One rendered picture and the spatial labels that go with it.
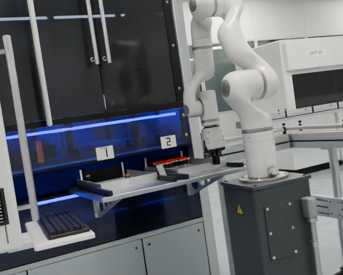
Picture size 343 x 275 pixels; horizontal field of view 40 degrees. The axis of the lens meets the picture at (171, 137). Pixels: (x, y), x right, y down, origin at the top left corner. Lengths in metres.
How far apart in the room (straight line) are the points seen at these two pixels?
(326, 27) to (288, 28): 0.97
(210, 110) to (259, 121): 0.37
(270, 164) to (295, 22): 7.68
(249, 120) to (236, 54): 0.27
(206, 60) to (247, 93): 0.39
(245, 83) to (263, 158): 0.29
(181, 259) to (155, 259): 0.14
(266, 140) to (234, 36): 0.42
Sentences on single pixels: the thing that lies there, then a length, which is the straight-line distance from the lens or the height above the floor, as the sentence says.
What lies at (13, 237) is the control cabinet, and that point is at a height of 0.85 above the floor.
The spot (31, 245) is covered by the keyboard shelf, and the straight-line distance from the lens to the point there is 1.70.
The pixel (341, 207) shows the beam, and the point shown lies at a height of 0.50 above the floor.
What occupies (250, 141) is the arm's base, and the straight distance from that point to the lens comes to 1.80.
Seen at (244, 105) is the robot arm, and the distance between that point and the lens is 1.77.
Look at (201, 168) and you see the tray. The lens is 2.13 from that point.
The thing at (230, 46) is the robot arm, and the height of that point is 1.39.
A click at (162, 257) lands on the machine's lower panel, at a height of 0.46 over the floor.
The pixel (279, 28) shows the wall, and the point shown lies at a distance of 9.12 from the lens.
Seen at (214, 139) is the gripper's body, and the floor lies 1.02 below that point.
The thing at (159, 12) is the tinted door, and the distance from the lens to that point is 2.46.
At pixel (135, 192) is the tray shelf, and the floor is 0.87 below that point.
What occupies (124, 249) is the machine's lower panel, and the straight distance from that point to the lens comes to 2.33.
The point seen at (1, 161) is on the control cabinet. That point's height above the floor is 1.09.
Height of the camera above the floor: 1.16
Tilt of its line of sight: 3 degrees down
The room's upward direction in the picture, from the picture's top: 8 degrees counter-clockwise
